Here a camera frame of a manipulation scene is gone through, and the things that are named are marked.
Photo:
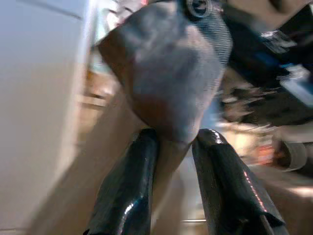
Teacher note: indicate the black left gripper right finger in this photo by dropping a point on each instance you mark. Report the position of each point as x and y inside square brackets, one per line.
[230, 191]

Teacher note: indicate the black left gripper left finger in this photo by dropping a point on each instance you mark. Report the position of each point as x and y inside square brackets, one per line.
[127, 186]

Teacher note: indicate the grey cloth garment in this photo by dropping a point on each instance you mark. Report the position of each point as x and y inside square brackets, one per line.
[168, 71]

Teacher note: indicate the white appliance cabinet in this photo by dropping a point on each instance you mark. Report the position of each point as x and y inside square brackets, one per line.
[36, 110]

